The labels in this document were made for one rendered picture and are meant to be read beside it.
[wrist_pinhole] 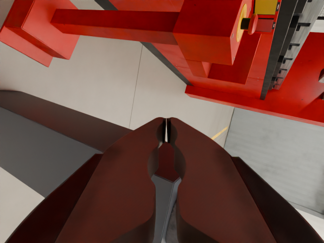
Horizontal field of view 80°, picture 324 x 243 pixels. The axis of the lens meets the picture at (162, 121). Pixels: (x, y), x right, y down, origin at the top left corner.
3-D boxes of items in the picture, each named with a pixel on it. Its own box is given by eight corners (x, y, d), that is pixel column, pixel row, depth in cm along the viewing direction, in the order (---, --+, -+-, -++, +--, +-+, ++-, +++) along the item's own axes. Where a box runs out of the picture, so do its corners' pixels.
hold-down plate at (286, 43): (288, 27, 85) (296, 27, 83) (291, 15, 85) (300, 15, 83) (278, 55, 112) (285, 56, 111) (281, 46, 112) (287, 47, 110)
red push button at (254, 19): (235, 25, 39) (254, 26, 38) (241, 7, 40) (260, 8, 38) (236, 37, 43) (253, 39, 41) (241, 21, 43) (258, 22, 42)
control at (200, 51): (171, 32, 41) (266, 39, 33) (195, -33, 42) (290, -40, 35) (193, 75, 59) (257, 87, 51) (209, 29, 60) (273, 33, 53)
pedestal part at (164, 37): (49, 22, 70) (187, 33, 47) (56, 8, 71) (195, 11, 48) (62, 33, 76) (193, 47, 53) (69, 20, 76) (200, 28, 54)
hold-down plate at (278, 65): (276, 61, 121) (282, 62, 120) (279, 53, 121) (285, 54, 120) (272, 76, 148) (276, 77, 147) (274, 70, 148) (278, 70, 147)
